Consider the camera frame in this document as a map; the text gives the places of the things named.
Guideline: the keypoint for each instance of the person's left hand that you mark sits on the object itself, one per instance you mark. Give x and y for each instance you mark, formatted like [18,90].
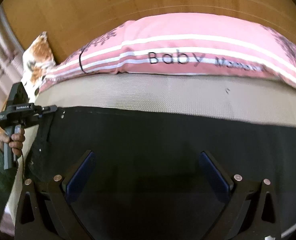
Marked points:
[15,141]

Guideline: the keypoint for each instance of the wooden bamboo headboard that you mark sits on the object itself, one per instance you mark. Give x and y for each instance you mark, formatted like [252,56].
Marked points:
[72,23]

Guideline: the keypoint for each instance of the beige woven bed mat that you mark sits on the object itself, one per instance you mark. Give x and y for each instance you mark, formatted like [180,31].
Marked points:
[233,98]

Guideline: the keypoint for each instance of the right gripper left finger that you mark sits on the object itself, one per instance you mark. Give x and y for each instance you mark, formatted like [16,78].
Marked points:
[45,209]

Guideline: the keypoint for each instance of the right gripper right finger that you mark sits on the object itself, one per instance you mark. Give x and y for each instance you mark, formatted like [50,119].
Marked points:
[250,207]

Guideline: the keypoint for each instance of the pink striped curtain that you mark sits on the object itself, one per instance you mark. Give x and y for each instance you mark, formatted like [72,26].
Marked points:
[11,66]

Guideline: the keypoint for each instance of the black denim pants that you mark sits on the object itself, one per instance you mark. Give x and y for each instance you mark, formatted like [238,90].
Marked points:
[147,182]

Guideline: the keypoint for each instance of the floral orange white pillow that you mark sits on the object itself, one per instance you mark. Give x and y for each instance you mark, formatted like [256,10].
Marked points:
[37,60]

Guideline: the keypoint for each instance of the pink striped Baby pillow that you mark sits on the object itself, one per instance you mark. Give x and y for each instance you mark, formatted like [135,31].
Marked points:
[184,44]

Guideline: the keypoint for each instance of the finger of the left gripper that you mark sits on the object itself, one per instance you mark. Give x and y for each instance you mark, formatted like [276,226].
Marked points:
[49,109]

